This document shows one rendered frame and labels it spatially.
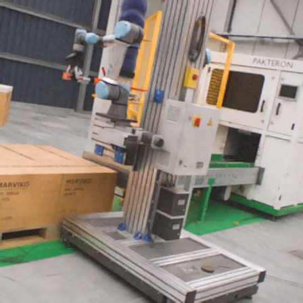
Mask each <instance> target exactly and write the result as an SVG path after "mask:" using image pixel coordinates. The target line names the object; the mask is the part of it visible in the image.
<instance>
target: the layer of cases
mask: <svg viewBox="0 0 303 303"><path fill-rule="evenodd" d="M117 177H118V172H116V171H115V170H112V169H110V168H106V167H105V166H101V165H99V164H96V163H94V162H91V161H88V160H86V159H84V158H81V157H78V156H75V155H73V154H70V153H66V152H64V151H62V150H59V149H56V148H54V147H51V146H45V145H13V144H0V230H4V229H13V228H18V227H28V226H39V225H48V224H53V223H62V222H63V219H64V215H69V214H89V213H100V212H111V211H112V205H113V197H114V191H115V187H116V181H117Z"/></svg>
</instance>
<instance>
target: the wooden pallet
mask: <svg viewBox="0 0 303 303"><path fill-rule="evenodd" d="M36 228H39V232H38V235H32V236H28V237H19V238H14V239H6V240H1V236H2V233H7V232H12V231H21V230H27V229H36ZM62 234H63V233H62V223H53V224H48V225H39V226H28V227H18V228H13V229H4V230H0V249H5V248H12V247H16V246H24V245H32V244H36V243H44V242H48V241H55V240H60V239H61V235H62Z"/></svg>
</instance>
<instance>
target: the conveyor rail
mask: <svg viewBox="0 0 303 303"><path fill-rule="evenodd" d="M259 170H260V169H259V168H209V169H208V172H207V175H206V176H195V181H194V184H193V188H194V187H209V186H210V184H208V179H216V180H215V183H213V184H212V186H220V185H237V184H247V183H256V180H257V178H258V173H259ZM186 177H187V176H186V175H179V180H178V183H177V187H178V188H180V189H184V186H185V180H186ZM234 177H237V182H233V178H234Z"/></svg>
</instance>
